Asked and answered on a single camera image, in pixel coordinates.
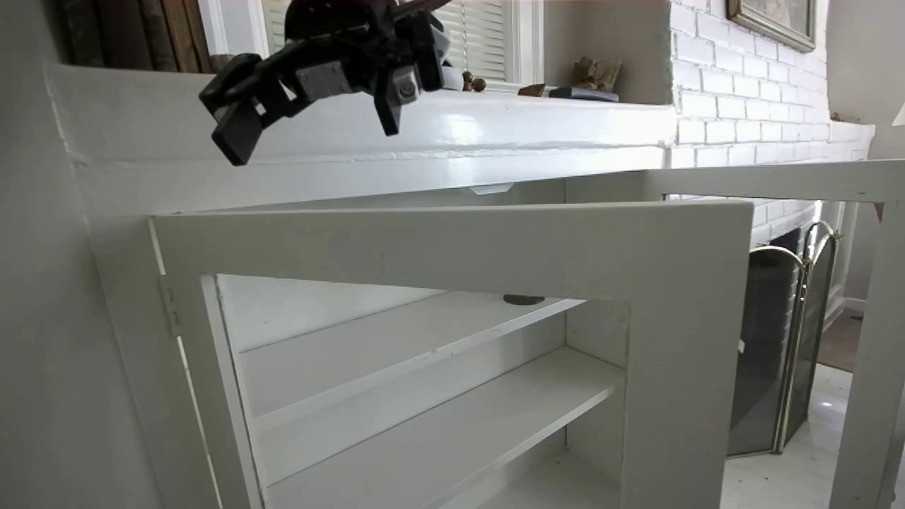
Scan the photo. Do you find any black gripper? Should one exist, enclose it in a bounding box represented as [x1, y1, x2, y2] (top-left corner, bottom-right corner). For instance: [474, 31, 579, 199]
[198, 0, 451, 167]

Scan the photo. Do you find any white glass cabinet door with knob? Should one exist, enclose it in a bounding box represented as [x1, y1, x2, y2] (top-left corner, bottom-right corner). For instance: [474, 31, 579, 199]
[143, 199, 755, 509]

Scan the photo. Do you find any white built-in cabinet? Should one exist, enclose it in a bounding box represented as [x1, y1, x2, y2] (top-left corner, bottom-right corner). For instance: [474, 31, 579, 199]
[38, 63, 758, 509]

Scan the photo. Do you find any metal door hinge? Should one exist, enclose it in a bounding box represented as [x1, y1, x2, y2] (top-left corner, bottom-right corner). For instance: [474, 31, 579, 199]
[157, 276, 183, 341]

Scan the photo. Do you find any white vase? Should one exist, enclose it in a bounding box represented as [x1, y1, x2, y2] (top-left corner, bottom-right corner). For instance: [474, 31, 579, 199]
[432, 63, 465, 95]

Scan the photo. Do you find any row of dark brown books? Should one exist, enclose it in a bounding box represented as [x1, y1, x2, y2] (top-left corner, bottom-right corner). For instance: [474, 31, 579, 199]
[50, 0, 212, 78]

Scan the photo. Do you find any flat dark book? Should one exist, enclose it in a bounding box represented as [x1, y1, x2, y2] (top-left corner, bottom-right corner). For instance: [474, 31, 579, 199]
[545, 85, 621, 106]

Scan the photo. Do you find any tan decor figure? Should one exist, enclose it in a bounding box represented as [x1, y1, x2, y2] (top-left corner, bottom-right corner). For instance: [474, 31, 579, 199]
[569, 55, 624, 95]

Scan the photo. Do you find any framed wall picture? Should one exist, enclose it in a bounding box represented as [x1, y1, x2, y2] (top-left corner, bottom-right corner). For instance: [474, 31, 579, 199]
[724, 0, 820, 56]

